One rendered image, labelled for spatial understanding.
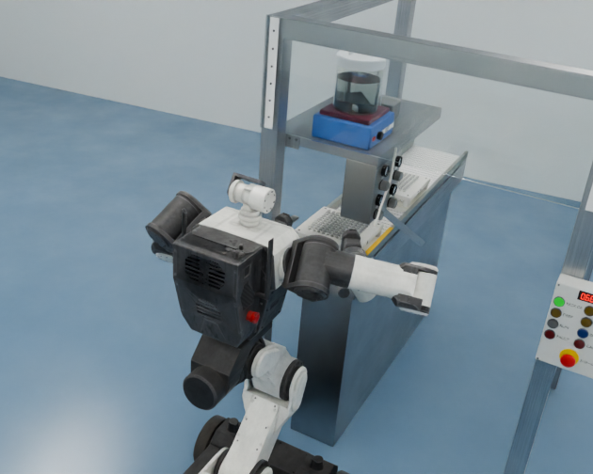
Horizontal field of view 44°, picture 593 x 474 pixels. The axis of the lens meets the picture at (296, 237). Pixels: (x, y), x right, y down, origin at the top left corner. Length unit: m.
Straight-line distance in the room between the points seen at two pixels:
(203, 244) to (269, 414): 0.83
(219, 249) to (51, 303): 2.19
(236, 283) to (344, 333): 1.01
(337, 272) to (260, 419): 0.82
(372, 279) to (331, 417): 1.23
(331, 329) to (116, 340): 1.25
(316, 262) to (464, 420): 1.67
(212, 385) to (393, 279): 0.57
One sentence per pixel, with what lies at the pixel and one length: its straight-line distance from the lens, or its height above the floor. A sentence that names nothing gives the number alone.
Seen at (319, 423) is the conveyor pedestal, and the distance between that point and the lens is 3.04.
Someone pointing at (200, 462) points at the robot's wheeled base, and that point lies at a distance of 2.75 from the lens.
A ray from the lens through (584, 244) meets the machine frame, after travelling 2.08.
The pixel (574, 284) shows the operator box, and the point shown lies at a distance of 2.09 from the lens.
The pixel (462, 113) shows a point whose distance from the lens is 2.03.
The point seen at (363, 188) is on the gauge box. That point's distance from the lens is 2.28.
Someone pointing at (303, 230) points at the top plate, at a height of 0.96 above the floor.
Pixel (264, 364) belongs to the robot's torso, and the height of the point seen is 0.81.
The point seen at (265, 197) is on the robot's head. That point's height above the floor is 1.34.
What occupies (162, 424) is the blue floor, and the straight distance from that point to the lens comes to 3.15.
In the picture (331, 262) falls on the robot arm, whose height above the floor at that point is 1.22.
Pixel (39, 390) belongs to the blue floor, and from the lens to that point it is 3.38.
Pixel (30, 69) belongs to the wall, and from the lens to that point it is 7.41.
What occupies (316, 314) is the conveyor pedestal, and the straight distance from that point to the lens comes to 2.75.
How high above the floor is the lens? 2.13
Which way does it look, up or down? 28 degrees down
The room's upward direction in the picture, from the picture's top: 5 degrees clockwise
